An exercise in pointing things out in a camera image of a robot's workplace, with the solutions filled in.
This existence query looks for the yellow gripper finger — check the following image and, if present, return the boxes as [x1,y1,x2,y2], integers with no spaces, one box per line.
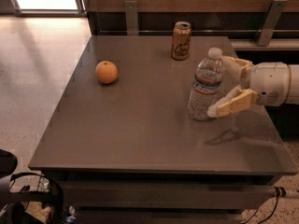
[207,85,258,118]
[222,56,254,88]

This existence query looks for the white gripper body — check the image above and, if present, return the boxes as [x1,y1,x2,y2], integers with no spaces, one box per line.
[249,63,290,106]

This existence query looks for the clear plastic water bottle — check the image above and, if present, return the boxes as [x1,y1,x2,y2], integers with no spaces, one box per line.
[187,48,225,121]

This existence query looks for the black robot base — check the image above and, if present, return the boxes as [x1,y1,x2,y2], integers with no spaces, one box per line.
[0,149,64,224]

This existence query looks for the orange soda can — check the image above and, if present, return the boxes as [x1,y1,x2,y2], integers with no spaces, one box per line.
[171,21,192,61]

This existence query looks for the grey table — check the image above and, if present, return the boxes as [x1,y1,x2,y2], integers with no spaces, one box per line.
[29,36,296,224]

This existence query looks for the orange fruit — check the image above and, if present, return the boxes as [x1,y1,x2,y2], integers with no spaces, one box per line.
[95,61,119,84]

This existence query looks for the wooden wall bench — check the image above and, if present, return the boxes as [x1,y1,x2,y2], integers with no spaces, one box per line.
[83,0,299,50]

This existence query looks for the right metal wall bracket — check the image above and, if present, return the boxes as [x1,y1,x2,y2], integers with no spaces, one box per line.
[257,0,287,47]

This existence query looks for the metal wall bracket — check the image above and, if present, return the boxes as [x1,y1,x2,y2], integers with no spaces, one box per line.
[257,0,287,47]
[124,0,139,35]

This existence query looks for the black cable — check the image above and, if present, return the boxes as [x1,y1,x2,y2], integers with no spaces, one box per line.
[242,186,287,224]

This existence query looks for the left metal wall bracket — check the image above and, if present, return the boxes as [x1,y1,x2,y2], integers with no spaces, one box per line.
[124,0,139,35]

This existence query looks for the window frame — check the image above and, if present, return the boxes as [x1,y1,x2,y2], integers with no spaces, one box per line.
[7,0,85,17]

